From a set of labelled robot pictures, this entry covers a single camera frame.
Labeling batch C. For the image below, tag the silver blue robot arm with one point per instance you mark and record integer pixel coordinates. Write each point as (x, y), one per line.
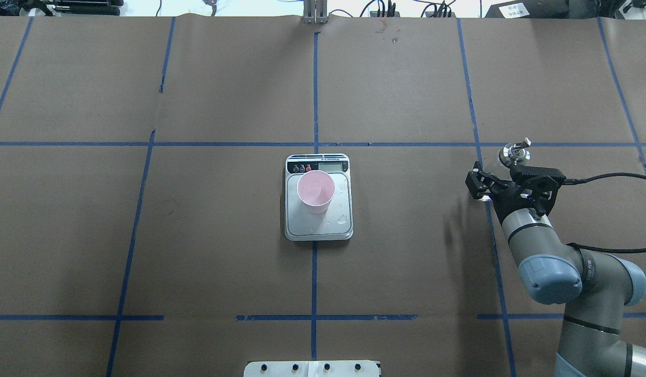
(594, 284)

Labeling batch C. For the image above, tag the aluminium frame post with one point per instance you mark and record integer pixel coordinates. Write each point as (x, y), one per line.
(315, 12)

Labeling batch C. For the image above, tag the orange black connector board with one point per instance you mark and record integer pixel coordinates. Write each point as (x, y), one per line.
(384, 9)

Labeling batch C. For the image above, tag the silver digital kitchen scale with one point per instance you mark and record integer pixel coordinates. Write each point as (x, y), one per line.
(337, 222)

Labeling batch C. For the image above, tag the blue patterned cloth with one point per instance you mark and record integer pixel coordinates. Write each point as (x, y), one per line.
(9, 8)

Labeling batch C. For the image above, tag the clear glass sauce bottle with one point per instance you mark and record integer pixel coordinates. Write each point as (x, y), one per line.
(508, 156)

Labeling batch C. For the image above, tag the black box white label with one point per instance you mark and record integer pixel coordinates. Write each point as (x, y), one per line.
(529, 9)

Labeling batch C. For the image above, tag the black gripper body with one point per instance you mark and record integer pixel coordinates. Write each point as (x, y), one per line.
(506, 203)

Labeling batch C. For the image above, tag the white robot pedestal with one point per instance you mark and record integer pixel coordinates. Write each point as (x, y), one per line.
(314, 368)

